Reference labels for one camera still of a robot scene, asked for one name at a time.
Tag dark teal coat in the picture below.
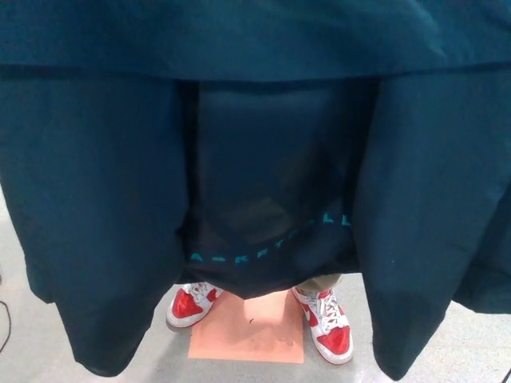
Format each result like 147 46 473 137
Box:
0 0 511 378

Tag person's right red white sneaker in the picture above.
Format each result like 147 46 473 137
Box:
165 281 225 329

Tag person's red white sneaker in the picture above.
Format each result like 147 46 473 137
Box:
165 281 225 329
291 285 355 365

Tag person's left red white sneaker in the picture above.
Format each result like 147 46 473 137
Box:
291 285 355 365

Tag beige trousers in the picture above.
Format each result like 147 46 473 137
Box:
297 272 345 293

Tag orange floor marker sheet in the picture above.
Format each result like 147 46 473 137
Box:
187 289 307 353

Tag thin black floor cable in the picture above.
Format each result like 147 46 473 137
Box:
0 300 14 349

